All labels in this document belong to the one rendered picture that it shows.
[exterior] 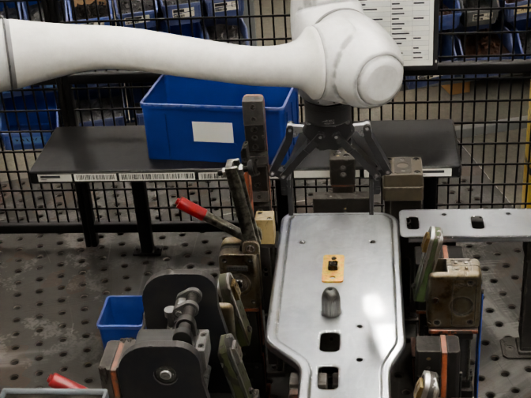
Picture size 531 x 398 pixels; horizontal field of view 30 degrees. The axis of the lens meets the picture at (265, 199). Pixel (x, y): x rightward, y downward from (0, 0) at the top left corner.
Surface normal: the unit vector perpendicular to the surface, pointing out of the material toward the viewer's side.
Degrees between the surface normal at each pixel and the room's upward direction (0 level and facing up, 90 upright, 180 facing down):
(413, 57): 90
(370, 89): 91
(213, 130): 90
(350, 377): 0
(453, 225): 0
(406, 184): 89
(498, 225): 0
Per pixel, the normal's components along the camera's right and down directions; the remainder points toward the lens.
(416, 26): -0.09, 0.50
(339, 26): -0.12, -0.79
